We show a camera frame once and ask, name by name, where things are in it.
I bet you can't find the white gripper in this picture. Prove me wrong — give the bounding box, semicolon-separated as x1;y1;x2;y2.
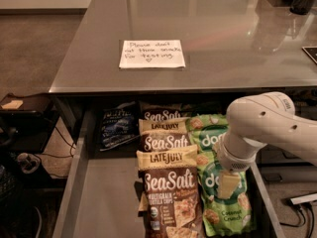
214;133;257;199

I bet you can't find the green dang chip bag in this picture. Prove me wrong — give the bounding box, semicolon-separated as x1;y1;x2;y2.
186;114;229;152
197;152;256;237

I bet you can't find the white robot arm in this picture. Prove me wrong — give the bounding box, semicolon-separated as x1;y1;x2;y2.
214;92;317;173

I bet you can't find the front brown sea salt bag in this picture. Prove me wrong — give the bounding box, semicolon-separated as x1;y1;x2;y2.
137;145;204;238

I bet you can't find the brown sea salt bag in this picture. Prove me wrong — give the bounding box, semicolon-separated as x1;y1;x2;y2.
140;102;181;122
139;118;191;152
137;145;204;238

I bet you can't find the middle brown sea salt bag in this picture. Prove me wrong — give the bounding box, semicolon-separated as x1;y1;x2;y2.
139;118;191;152

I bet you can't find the rear brown sea salt bag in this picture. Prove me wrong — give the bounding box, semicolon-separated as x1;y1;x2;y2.
140;102;181;122

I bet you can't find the dark blue chip bag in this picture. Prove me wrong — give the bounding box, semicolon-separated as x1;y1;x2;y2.
100;101;139;151

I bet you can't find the grey open top drawer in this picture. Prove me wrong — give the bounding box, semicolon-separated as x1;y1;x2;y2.
52;104;287;238

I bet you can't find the grey power strip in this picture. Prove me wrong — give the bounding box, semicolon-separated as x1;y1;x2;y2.
290;193;317;205

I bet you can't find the white handwritten paper note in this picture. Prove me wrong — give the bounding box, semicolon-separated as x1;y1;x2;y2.
119;40;185;68

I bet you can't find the black side cart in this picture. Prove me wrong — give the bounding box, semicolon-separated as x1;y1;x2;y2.
0;93;65;188

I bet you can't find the yellow sticky note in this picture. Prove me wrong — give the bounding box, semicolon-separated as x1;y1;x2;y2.
2;100;23;110

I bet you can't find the black power cable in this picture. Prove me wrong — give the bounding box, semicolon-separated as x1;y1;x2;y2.
279;201;315;238

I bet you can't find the black cable by cart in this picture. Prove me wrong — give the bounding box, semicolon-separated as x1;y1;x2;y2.
36;116;77;180

